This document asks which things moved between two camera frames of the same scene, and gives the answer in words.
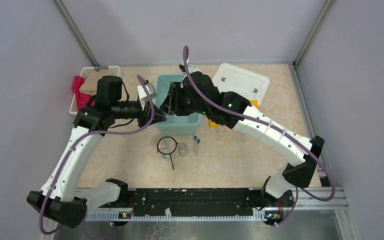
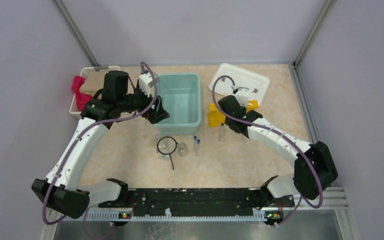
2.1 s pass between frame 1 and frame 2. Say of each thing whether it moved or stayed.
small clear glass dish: stayed
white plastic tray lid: stayed
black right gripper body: moved
